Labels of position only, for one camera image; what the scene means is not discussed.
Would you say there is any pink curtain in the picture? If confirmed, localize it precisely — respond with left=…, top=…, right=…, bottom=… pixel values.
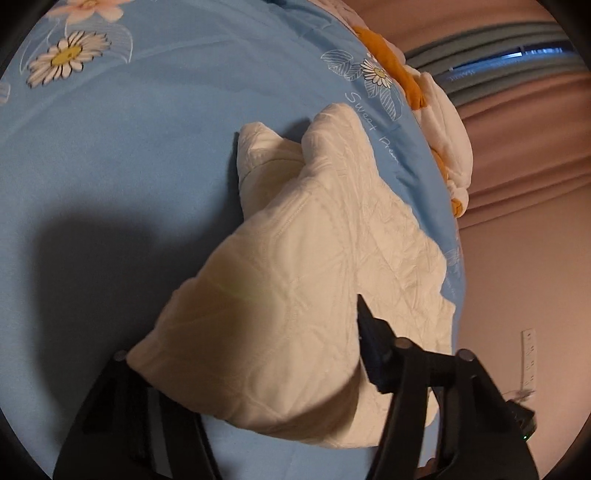
left=455, top=69, right=591, bottom=229
left=365, top=0, right=573, bottom=54

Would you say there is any white wall socket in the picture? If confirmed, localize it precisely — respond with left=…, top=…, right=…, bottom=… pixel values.
left=521, top=328, right=537, bottom=398

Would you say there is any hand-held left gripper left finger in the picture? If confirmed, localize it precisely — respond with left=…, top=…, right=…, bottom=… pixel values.
left=52, top=350, right=223, bottom=480

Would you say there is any white goose plush toy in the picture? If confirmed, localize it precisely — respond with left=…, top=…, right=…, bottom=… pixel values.
left=353, top=25, right=475, bottom=219

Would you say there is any white quilted jacket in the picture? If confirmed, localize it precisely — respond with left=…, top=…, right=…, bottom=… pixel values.
left=126, top=102, right=459, bottom=450

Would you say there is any blue floral blanket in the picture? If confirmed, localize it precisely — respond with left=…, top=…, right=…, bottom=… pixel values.
left=0, top=0, right=469, bottom=480

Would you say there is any blue-green curtain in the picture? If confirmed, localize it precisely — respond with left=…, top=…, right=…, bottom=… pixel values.
left=405, top=31, right=591, bottom=108

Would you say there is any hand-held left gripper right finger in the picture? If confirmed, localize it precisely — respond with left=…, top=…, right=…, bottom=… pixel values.
left=357, top=294, right=539, bottom=480

